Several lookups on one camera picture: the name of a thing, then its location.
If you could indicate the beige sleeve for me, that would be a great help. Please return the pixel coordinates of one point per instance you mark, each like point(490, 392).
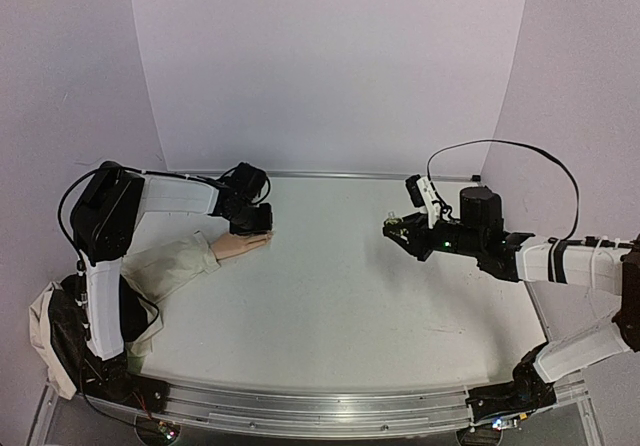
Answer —
point(155, 273)

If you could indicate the mannequin hand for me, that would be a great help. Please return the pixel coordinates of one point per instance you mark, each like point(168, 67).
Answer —
point(230, 246)

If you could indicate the aluminium back table rail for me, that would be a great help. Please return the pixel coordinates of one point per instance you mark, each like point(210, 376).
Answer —
point(367, 176)

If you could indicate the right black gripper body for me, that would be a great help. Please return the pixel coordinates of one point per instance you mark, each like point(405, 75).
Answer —
point(420, 236)

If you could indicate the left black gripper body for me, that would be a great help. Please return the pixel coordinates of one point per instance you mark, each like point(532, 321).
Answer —
point(251, 222)

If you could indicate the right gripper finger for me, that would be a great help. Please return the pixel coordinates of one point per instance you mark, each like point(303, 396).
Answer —
point(415, 247)
point(410, 222)

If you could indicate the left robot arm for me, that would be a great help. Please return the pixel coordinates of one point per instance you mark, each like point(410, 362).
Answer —
point(107, 213)

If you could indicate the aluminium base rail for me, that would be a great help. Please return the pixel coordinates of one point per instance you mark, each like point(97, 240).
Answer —
point(343, 416)

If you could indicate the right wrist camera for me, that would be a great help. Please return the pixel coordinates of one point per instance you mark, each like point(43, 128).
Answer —
point(426, 199)

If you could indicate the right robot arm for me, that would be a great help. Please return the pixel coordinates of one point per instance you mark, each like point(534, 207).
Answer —
point(596, 263)

